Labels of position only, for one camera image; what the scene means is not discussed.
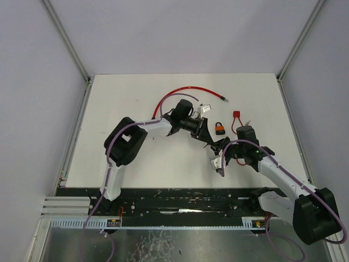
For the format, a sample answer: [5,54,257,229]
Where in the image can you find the aluminium frame post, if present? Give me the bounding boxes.
[42,0,92,82]
[275,0,327,82]

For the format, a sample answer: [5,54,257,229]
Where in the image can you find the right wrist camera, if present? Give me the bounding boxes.
[210,156,225,177]

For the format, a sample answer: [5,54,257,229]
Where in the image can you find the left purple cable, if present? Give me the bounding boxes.
[79,94,202,262]

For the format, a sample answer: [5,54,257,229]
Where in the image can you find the right aluminium frame post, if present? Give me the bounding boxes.
[275,0,327,82]

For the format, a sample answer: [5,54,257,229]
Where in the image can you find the left aluminium frame post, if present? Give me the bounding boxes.
[42,0,92,82]

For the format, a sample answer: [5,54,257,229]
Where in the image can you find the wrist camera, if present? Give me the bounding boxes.
[197,104,212,118]
[210,156,225,177]

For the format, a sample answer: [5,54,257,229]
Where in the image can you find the orange black padlock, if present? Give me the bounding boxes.
[215,122,226,135]

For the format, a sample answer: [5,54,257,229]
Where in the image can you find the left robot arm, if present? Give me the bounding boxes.
[100,99,214,201]

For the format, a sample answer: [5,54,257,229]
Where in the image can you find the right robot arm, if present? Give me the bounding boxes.
[209,126,348,245]

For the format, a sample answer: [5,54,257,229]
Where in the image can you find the grey slotted cable duct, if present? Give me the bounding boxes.
[50,218,264,230]

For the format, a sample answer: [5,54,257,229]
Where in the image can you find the thick red cable lock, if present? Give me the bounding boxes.
[152,86,229,118]

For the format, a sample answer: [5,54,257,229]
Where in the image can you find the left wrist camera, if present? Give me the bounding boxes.
[197,104,212,118]

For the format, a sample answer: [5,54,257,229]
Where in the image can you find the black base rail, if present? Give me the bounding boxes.
[54,187,317,227]

